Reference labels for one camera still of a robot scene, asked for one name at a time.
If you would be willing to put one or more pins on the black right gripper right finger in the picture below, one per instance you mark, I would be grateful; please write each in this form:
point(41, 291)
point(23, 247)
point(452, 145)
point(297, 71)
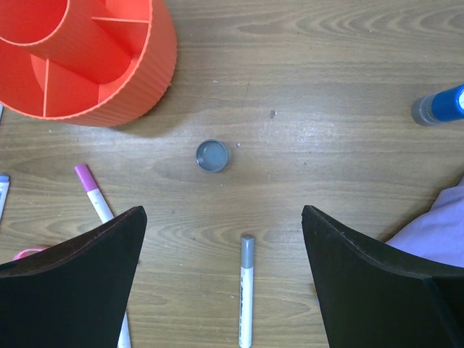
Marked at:
point(373, 295)

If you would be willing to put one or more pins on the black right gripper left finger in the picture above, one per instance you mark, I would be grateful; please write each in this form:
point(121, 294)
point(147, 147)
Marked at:
point(73, 294)

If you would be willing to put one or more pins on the pink capped white marker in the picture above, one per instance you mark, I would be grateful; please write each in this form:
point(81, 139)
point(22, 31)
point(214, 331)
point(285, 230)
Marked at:
point(105, 214)

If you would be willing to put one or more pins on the grey capped white marker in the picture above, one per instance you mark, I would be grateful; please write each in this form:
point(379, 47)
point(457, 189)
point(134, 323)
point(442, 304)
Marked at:
point(246, 291)

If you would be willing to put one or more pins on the orange round pen organizer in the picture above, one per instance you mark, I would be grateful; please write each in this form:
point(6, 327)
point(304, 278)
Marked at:
point(91, 63)

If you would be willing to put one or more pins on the blue capped white marker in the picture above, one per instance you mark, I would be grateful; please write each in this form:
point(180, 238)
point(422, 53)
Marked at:
point(4, 188)

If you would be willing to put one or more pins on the pink lidded pen tube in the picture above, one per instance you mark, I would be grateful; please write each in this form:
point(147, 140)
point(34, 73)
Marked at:
point(27, 252)

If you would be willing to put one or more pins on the purple cloth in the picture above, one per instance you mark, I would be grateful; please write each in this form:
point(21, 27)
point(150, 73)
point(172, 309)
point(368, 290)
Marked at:
point(436, 235)

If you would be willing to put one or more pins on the small grey round cap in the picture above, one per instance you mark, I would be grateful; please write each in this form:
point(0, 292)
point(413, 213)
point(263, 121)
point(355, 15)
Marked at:
point(212, 156)

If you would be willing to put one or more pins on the blue glue stick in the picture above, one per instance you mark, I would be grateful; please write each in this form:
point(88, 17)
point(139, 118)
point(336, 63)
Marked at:
point(443, 107)

